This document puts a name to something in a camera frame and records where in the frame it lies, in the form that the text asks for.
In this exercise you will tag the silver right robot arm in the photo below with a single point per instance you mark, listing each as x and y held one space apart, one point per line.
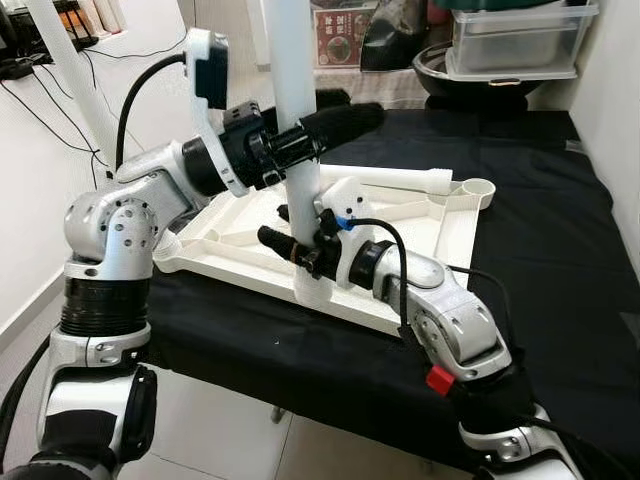
450 320

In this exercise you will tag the red printed carton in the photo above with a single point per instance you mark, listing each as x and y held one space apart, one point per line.
345 40

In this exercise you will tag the black bag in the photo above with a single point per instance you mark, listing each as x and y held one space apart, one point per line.
395 40

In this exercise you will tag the white plastic table top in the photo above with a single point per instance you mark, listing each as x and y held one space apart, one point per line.
440 240

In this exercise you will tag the black round basin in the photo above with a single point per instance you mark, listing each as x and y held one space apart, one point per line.
490 88

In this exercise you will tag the red connector block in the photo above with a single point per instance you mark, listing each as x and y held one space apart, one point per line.
441 380

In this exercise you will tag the clear plastic storage box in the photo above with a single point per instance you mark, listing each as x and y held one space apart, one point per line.
520 45

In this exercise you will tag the black tablecloth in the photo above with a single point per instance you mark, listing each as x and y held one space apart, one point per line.
540 300

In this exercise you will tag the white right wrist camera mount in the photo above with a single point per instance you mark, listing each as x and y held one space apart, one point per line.
345 195

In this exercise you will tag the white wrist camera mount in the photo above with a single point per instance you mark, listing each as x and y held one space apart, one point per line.
345 195
212 75

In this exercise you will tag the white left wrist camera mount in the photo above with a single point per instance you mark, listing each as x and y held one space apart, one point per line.
212 75

